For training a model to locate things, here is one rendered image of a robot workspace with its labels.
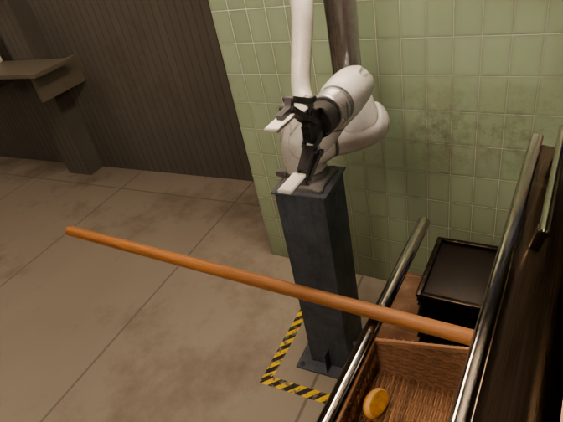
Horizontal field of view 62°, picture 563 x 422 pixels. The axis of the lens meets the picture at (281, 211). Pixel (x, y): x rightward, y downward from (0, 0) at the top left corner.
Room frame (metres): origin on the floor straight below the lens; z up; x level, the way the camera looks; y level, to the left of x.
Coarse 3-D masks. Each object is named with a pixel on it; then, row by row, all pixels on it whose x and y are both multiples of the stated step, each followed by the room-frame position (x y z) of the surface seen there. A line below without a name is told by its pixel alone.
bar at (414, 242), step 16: (416, 224) 0.91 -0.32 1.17; (416, 240) 0.85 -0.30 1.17; (400, 256) 0.81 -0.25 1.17; (400, 272) 0.76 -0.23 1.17; (384, 288) 0.73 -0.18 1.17; (384, 304) 0.68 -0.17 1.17; (368, 320) 0.65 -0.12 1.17; (368, 336) 0.61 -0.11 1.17; (352, 352) 0.58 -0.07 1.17; (368, 352) 0.58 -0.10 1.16; (352, 368) 0.54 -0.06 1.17; (336, 384) 0.52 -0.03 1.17; (352, 384) 0.52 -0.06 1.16; (336, 400) 0.49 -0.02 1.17; (320, 416) 0.46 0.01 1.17; (336, 416) 0.46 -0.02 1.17
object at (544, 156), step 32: (544, 160) 0.72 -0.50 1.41; (544, 192) 0.63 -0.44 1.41; (544, 256) 0.48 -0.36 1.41; (512, 288) 0.43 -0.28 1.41; (544, 288) 0.43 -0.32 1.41; (512, 320) 0.38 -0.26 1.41; (544, 320) 0.38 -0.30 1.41; (512, 352) 0.34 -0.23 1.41; (544, 352) 0.34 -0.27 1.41; (512, 384) 0.30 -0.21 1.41; (544, 384) 0.30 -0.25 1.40; (480, 416) 0.27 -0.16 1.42; (512, 416) 0.27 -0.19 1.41; (544, 416) 0.26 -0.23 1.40
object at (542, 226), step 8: (560, 128) 0.73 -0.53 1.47; (560, 136) 0.70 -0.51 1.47; (560, 144) 0.67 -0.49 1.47; (560, 152) 0.65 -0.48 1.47; (552, 160) 0.64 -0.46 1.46; (560, 160) 0.63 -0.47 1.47; (552, 168) 0.61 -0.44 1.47; (560, 168) 0.61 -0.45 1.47; (544, 176) 0.67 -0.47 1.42; (552, 176) 0.59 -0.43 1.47; (552, 184) 0.57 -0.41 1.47; (552, 192) 0.55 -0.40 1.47; (544, 200) 0.54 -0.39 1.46; (552, 200) 0.53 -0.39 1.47; (544, 208) 0.52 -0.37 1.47; (552, 208) 0.52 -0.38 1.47; (544, 216) 0.50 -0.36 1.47; (552, 216) 0.50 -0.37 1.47; (544, 224) 0.49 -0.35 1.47; (536, 232) 0.50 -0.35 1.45; (544, 232) 0.47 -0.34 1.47; (536, 240) 0.50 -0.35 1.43; (544, 240) 0.49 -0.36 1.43; (536, 248) 0.50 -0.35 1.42
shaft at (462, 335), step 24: (96, 240) 1.13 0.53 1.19; (120, 240) 1.08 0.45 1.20; (192, 264) 0.92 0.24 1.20; (216, 264) 0.89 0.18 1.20; (264, 288) 0.79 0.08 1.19; (288, 288) 0.75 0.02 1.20; (312, 288) 0.74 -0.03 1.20; (360, 312) 0.65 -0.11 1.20; (384, 312) 0.63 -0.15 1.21; (456, 336) 0.54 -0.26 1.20
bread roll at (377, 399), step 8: (376, 392) 0.83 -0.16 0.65; (384, 392) 0.83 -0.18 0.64; (368, 400) 0.81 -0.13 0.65; (376, 400) 0.81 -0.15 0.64; (384, 400) 0.81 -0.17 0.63; (368, 408) 0.79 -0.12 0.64; (376, 408) 0.79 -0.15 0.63; (384, 408) 0.79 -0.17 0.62; (368, 416) 0.77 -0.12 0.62; (376, 416) 0.77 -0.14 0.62
